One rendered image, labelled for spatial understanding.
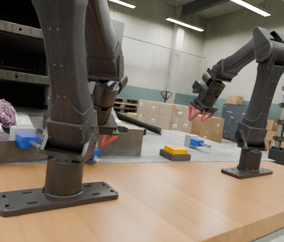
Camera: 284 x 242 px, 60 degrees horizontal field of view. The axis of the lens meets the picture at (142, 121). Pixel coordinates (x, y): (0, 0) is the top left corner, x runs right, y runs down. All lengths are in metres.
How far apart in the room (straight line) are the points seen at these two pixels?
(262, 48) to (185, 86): 8.89
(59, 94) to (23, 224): 0.19
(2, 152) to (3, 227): 0.28
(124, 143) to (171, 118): 3.88
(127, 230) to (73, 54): 0.27
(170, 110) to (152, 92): 4.19
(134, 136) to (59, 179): 0.42
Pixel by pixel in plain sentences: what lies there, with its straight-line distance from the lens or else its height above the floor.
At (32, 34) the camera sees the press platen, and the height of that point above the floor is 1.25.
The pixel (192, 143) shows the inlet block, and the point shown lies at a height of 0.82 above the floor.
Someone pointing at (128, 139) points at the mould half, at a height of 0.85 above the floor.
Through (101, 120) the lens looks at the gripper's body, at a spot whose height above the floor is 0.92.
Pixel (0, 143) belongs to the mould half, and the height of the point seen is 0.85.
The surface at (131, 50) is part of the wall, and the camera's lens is 8.42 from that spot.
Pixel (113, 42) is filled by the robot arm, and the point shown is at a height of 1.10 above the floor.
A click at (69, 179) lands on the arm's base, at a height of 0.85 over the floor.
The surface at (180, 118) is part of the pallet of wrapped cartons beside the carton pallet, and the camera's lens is 4.78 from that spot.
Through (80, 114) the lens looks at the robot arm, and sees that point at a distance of 0.41.
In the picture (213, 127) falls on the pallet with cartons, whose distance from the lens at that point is 5.69.
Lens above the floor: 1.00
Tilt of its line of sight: 6 degrees down
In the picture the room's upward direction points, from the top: 8 degrees clockwise
